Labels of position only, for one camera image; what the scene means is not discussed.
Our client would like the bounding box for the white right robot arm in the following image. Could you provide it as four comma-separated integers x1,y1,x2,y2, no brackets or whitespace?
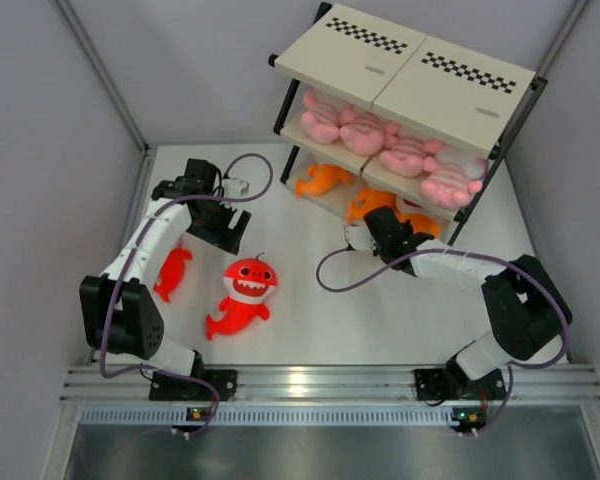
363,207,573,397

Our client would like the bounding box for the pink striped plush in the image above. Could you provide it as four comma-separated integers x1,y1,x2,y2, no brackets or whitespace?
379,136,443,178
339,105,392,156
300,89,353,144
420,145,489,210

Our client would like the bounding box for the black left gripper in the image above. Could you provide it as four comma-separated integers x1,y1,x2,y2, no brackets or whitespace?
186,195,249,255

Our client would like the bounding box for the grey slotted cable duct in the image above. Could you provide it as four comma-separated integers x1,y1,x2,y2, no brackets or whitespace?
80,406,459,427

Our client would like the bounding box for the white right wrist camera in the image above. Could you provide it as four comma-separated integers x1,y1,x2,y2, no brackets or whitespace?
344,224,375,251

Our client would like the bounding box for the orange shark plush on shelf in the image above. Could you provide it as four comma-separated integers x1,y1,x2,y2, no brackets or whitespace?
295,163,350,197

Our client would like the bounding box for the orange shark plush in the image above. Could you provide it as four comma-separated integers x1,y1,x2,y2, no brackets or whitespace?
295,163,350,197
347,187,396,224
395,197,440,237

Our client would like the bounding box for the red shark plush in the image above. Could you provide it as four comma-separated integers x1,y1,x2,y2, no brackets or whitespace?
205,253,279,341
153,247,193,303

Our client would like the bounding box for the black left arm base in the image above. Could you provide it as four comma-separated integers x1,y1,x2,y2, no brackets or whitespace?
149,369,238,402

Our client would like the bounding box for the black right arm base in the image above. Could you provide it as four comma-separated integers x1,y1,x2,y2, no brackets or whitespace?
414,367,506,403

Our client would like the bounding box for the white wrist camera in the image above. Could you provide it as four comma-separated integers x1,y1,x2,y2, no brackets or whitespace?
344,224,375,251
222,178,249,199

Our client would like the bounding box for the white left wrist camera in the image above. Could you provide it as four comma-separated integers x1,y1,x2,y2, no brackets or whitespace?
222,178,249,199

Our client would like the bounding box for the aluminium mounting rail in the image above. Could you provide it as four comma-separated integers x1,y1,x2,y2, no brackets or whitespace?
60,364,600,405

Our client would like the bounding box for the beige three-tier shelf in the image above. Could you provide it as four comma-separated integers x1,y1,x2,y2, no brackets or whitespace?
268,2,547,239

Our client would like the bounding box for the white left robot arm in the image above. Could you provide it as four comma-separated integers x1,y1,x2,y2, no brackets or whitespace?
79,158,251,400

